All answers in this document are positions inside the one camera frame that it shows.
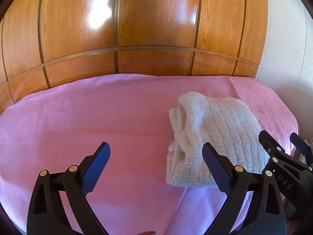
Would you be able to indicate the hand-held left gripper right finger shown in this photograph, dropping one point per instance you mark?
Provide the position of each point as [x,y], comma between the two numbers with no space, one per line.
[216,169]

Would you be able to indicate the pink blanket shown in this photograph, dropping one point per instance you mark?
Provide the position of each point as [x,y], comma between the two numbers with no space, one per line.
[97,115]

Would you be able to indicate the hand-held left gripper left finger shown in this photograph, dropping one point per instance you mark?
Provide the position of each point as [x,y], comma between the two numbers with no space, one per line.
[96,169]

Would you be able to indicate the wooden wardrobe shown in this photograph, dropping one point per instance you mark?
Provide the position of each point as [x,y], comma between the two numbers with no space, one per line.
[146,24]

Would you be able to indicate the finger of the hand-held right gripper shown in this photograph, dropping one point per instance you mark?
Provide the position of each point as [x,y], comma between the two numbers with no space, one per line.
[302,146]
[269,143]

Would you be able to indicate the white knitted sweater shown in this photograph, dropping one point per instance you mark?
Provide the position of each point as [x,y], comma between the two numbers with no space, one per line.
[220,127]

